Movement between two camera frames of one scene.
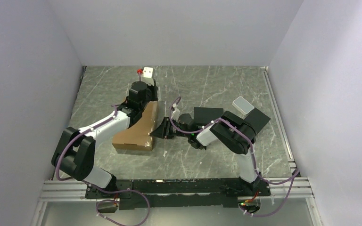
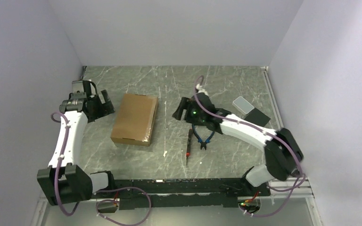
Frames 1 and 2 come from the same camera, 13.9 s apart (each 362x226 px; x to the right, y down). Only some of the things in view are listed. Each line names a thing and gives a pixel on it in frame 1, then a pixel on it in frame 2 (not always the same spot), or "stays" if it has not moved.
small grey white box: x=242 y=105 stays
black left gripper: x=154 y=89 -> x=105 y=108
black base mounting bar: x=176 y=193 stays
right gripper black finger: x=163 y=130 -> x=183 y=105
